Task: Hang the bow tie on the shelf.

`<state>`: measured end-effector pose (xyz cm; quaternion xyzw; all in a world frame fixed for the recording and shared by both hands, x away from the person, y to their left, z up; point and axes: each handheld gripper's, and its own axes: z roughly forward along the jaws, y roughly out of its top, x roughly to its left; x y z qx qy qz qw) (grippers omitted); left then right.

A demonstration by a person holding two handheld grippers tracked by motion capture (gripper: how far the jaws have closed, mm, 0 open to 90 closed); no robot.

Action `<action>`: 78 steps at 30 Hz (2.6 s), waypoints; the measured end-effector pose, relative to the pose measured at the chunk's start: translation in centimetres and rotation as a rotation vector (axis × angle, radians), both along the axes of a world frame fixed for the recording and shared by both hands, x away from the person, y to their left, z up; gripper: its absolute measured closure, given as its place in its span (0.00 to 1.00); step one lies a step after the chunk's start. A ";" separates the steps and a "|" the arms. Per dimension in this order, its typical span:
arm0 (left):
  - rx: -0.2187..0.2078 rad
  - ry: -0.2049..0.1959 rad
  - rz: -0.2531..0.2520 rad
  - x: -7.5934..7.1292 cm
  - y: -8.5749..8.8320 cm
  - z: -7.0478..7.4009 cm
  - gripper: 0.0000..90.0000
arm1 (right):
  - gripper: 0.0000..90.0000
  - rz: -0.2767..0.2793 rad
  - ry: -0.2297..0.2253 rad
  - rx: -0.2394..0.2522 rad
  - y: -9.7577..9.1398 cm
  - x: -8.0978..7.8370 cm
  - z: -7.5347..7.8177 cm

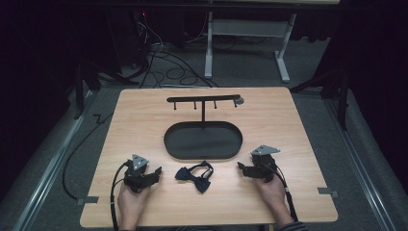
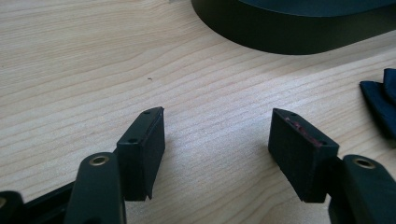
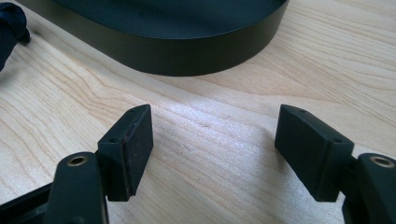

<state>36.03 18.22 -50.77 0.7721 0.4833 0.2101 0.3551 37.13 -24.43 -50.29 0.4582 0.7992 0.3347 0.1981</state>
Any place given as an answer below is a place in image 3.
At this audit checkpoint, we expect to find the dark blue cloth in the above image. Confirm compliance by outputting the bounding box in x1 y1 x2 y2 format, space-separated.
0 2 32 73

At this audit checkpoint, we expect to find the black oval tray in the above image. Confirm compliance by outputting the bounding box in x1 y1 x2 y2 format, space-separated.
13 0 290 77

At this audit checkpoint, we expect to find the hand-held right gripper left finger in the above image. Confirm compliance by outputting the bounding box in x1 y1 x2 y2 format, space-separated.
96 104 154 203

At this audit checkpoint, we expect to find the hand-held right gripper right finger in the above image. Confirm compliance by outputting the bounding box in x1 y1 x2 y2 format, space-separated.
274 104 355 203

